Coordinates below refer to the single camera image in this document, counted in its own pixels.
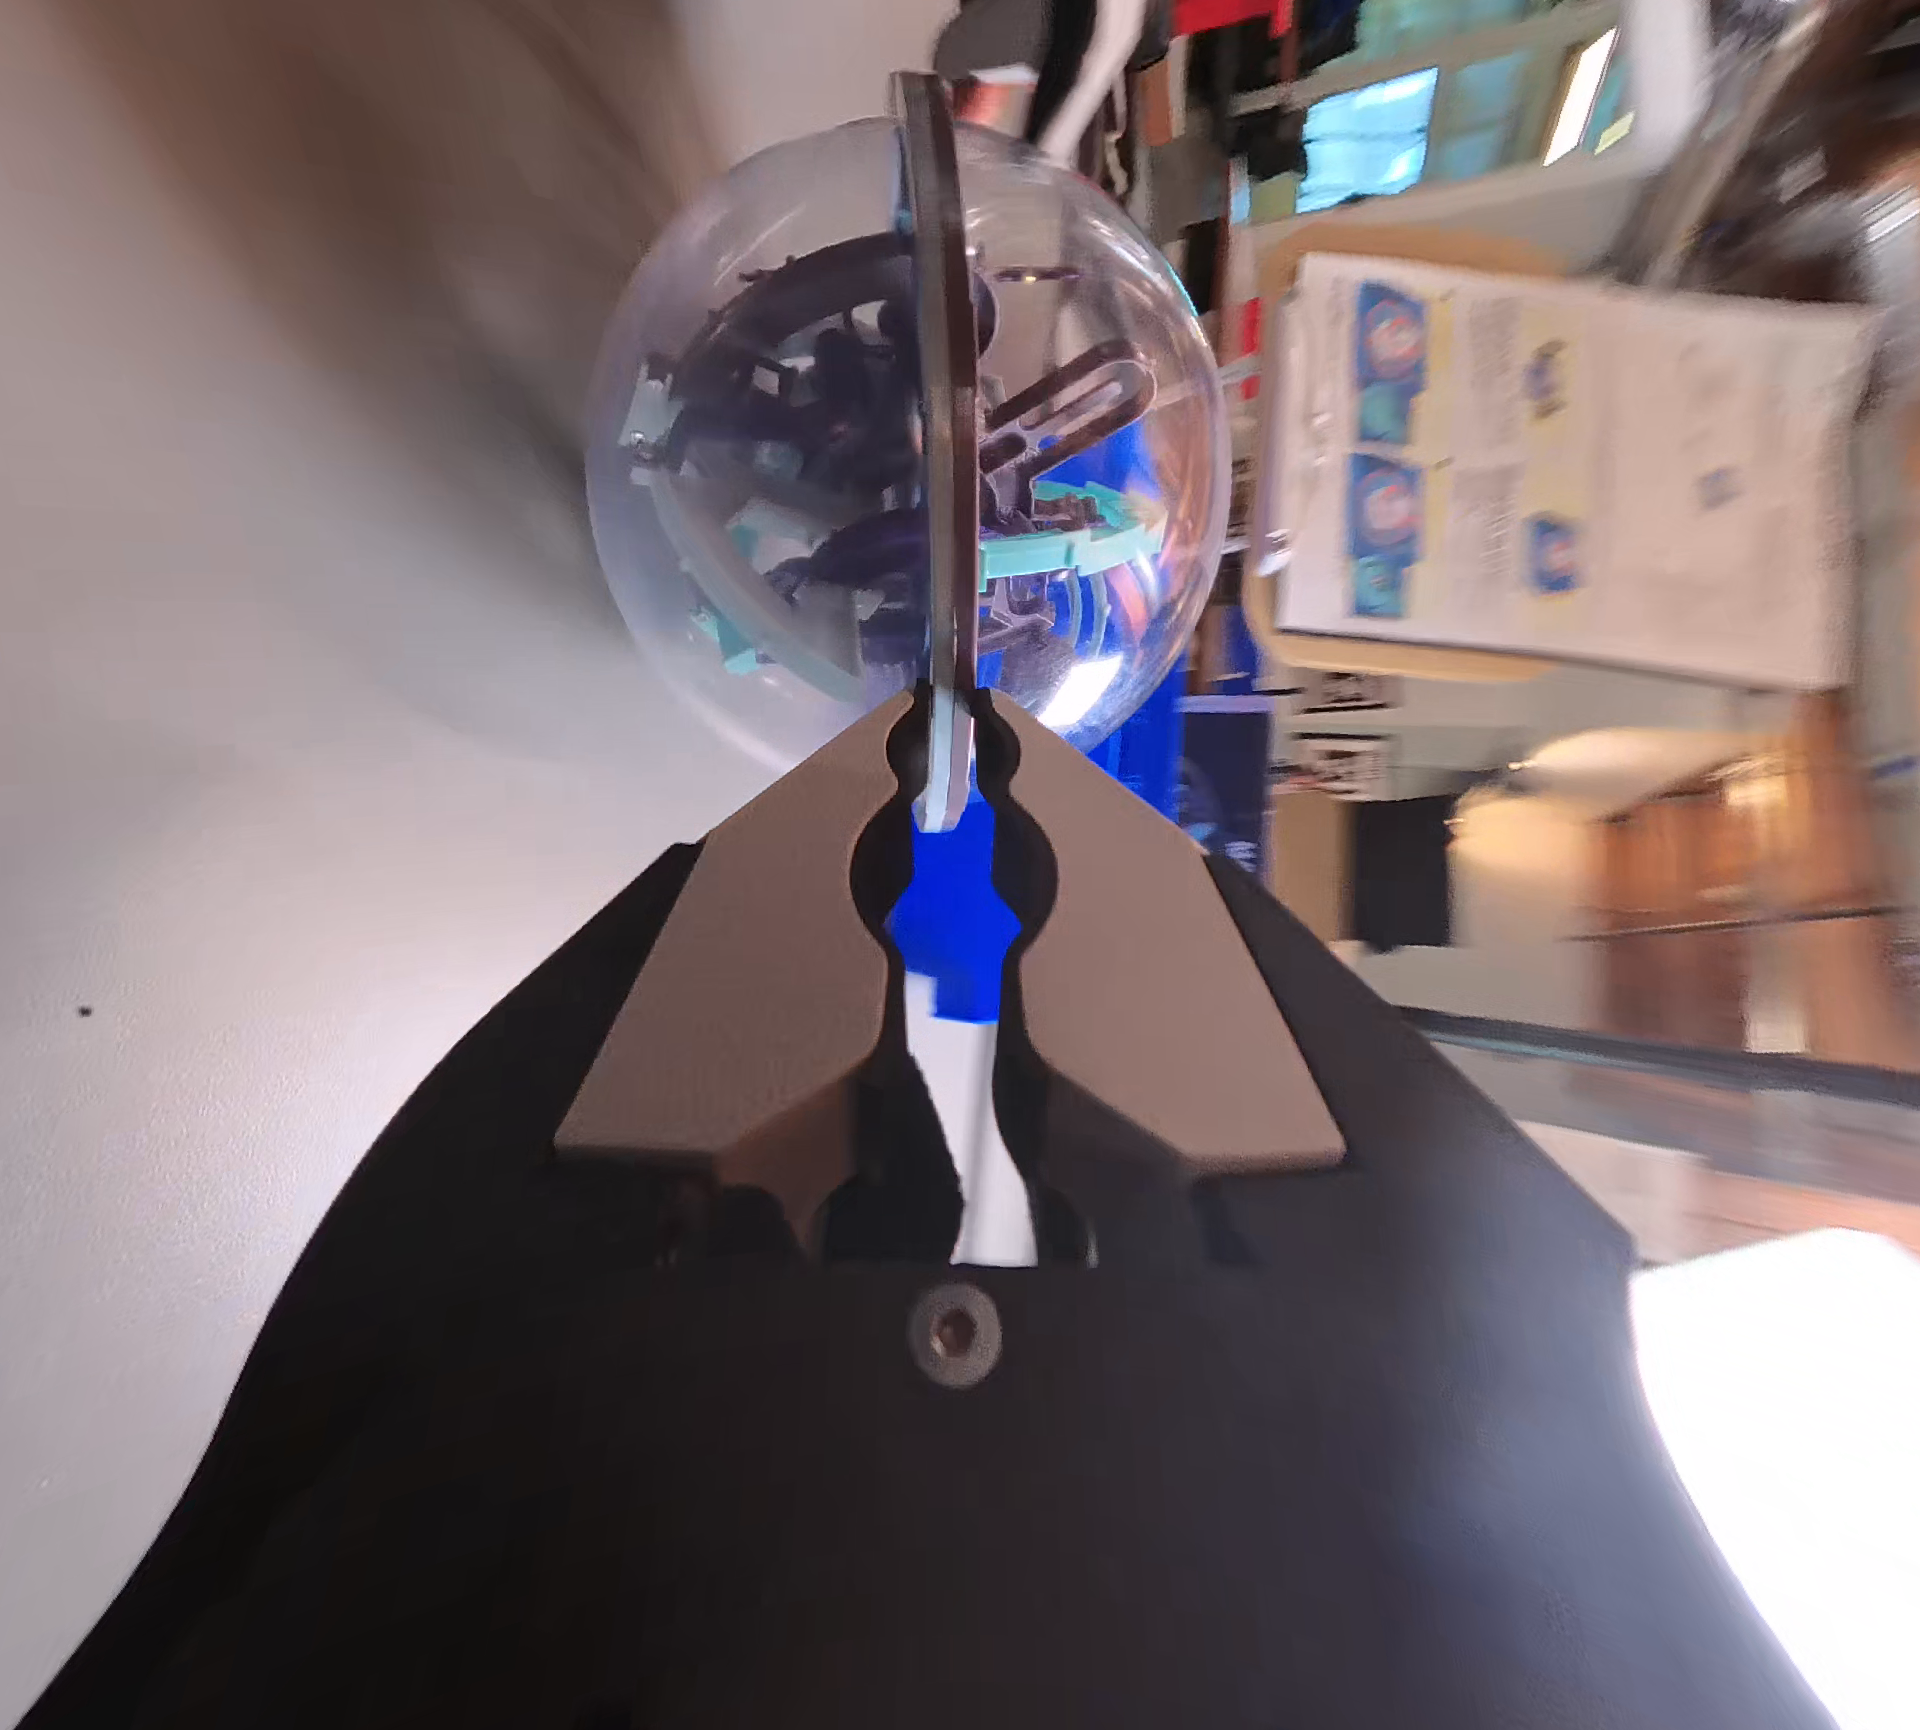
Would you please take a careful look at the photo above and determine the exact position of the instruction sheet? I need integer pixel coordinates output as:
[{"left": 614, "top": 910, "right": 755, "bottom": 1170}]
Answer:
[{"left": 1261, "top": 255, "right": 1879, "bottom": 692}]

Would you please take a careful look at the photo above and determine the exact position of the clear maze ball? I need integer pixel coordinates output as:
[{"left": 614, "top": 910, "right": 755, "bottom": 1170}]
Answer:
[{"left": 588, "top": 77, "right": 1232, "bottom": 760}]

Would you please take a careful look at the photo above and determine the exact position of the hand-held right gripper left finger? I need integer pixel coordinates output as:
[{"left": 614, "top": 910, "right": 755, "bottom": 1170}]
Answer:
[{"left": 555, "top": 692, "right": 933, "bottom": 1254}]

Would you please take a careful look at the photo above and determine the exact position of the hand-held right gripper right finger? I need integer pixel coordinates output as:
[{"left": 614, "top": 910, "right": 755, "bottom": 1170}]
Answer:
[{"left": 986, "top": 692, "right": 1352, "bottom": 1254}]

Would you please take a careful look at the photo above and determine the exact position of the blue plastic bin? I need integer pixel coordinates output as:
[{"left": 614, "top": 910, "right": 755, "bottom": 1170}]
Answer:
[{"left": 879, "top": 692, "right": 1268, "bottom": 1029}]

